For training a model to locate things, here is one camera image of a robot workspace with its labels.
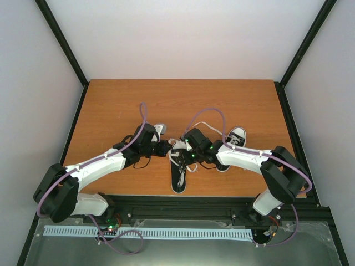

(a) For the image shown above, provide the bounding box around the green lit circuit board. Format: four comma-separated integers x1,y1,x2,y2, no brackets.
105,213,122,233

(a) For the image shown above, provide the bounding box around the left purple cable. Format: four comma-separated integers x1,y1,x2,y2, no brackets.
36,101,156,217

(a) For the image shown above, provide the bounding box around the left black frame post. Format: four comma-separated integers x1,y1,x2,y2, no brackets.
34,0,90,87

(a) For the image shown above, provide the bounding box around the purple cable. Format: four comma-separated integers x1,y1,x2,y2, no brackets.
36,101,156,217
181,108,313,248

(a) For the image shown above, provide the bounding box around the right black frame post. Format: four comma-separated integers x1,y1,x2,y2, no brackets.
279,0,338,86

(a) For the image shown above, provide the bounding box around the light blue slotted cable duct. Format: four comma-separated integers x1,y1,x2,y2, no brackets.
43,225,253,242

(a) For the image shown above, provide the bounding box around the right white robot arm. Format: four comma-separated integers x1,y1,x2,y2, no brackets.
182,127,312,216

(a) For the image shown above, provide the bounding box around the black frame post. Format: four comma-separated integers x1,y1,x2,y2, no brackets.
34,0,90,87
279,0,338,86

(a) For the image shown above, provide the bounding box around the black aluminium frame rail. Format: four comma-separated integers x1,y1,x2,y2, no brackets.
35,193,333,231

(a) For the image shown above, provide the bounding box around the white lace of sneaker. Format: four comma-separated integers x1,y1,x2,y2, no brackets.
168,140,199,186
193,121,247,172

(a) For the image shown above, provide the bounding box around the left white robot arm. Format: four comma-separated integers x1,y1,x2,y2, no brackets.
33,124,171,223

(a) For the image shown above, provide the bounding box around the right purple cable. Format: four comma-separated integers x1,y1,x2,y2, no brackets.
181,108,313,248

